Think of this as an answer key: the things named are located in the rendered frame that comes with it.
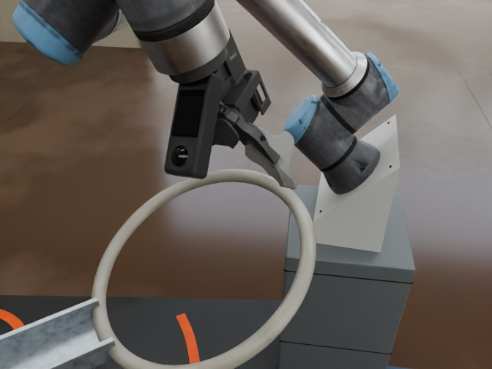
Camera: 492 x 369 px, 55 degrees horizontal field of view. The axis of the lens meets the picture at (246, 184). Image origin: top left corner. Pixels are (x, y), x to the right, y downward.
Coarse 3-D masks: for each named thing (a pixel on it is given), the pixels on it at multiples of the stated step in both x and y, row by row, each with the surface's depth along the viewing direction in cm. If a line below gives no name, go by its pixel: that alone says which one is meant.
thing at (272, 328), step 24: (168, 192) 113; (288, 192) 99; (144, 216) 112; (120, 240) 108; (312, 240) 90; (312, 264) 87; (96, 288) 100; (96, 312) 96; (288, 312) 82; (264, 336) 80; (120, 360) 87; (144, 360) 86; (216, 360) 80; (240, 360) 80
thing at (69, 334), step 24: (72, 312) 94; (0, 336) 90; (24, 336) 92; (48, 336) 95; (72, 336) 95; (96, 336) 94; (0, 360) 91; (24, 360) 90; (48, 360) 90; (72, 360) 86; (96, 360) 89
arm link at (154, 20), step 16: (128, 0) 44; (144, 0) 43; (160, 0) 43; (176, 0) 44; (192, 0) 45; (208, 0) 46; (128, 16) 46; (144, 16) 45; (160, 16) 44; (176, 16) 45; (192, 16) 45; (144, 32) 46; (160, 32) 46; (176, 32) 46
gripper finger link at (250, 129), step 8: (240, 120) 55; (240, 128) 54; (248, 128) 55; (256, 128) 55; (240, 136) 56; (248, 136) 55; (256, 136) 55; (264, 136) 56; (256, 144) 55; (264, 144) 55; (264, 152) 56; (272, 152) 57; (272, 160) 56
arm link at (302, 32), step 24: (240, 0) 111; (264, 0) 110; (288, 0) 113; (264, 24) 117; (288, 24) 115; (312, 24) 118; (288, 48) 123; (312, 48) 121; (336, 48) 124; (336, 72) 127; (360, 72) 128; (384, 72) 130; (336, 96) 132; (360, 96) 131; (384, 96) 133; (360, 120) 137
